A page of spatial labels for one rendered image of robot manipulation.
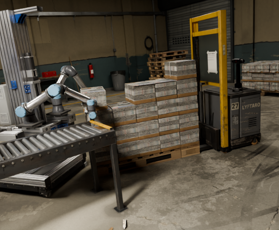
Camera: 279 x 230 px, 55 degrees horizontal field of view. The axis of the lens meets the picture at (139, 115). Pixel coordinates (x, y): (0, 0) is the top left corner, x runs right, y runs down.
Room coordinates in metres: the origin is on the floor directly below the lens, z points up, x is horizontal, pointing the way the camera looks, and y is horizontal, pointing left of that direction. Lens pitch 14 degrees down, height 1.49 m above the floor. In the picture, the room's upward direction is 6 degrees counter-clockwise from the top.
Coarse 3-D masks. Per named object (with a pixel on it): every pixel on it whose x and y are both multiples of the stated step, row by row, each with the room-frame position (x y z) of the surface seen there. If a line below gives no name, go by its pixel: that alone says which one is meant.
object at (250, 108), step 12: (204, 96) 4.05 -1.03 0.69; (216, 96) 3.74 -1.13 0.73; (228, 96) 3.47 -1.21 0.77; (240, 96) 3.49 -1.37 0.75; (252, 96) 3.56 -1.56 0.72; (204, 108) 4.06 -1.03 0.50; (216, 108) 3.74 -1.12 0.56; (228, 108) 3.48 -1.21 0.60; (240, 108) 3.51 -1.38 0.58; (252, 108) 3.55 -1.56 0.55; (216, 120) 3.75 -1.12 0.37; (228, 120) 3.49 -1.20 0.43; (240, 120) 3.51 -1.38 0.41; (252, 120) 3.55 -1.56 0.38; (240, 132) 3.51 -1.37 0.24; (252, 132) 3.56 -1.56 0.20; (240, 144) 3.48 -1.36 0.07; (252, 144) 3.58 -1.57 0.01
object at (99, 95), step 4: (84, 92) 3.09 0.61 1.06; (88, 92) 3.06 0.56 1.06; (92, 92) 3.06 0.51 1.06; (96, 92) 3.08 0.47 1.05; (100, 92) 3.08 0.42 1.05; (104, 92) 3.09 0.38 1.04; (88, 96) 3.05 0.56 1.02; (92, 96) 3.06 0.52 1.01; (96, 96) 3.08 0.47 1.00; (100, 96) 3.08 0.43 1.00; (104, 96) 3.10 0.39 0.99; (100, 100) 3.09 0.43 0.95; (104, 100) 3.10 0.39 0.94; (84, 104) 3.04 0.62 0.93; (100, 104) 3.08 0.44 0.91; (104, 104) 3.09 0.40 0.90; (84, 108) 3.04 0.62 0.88
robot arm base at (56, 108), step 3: (54, 105) 3.28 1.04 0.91; (57, 105) 3.28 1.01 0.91; (60, 105) 3.30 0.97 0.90; (54, 108) 3.28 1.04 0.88; (57, 108) 3.27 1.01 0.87; (60, 108) 3.29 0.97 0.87; (63, 108) 3.34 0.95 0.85; (54, 111) 3.26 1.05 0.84; (57, 111) 3.26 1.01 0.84; (60, 111) 3.27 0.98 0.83
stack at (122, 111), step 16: (96, 112) 3.06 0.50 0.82; (112, 112) 3.17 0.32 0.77; (128, 112) 3.19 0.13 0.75; (144, 112) 3.25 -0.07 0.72; (160, 112) 3.31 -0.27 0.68; (128, 128) 3.17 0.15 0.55; (144, 128) 3.23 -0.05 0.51; (160, 128) 3.30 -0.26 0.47; (176, 128) 3.37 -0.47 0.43; (128, 144) 3.17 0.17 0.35; (144, 144) 3.23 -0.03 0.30; (160, 144) 3.31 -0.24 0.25; (176, 144) 3.37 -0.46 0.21; (96, 160) 3.05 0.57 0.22; (144, 160) 3.23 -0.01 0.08; (160, 160) 3.32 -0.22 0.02
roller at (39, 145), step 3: (30, 138) 2.34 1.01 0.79; (33, 138) 2.31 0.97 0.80; (33, 141) 2.25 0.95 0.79; (36, 141) 2.21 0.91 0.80; (39, 141) 2.21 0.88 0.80; (36, 144) 2.17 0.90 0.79; (39, 144) 2.13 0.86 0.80; (42, 144) 2.12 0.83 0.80; (39, 147) 2.09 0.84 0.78; (42, 147) 2.04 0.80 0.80; (45, 147) 2.02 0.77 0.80
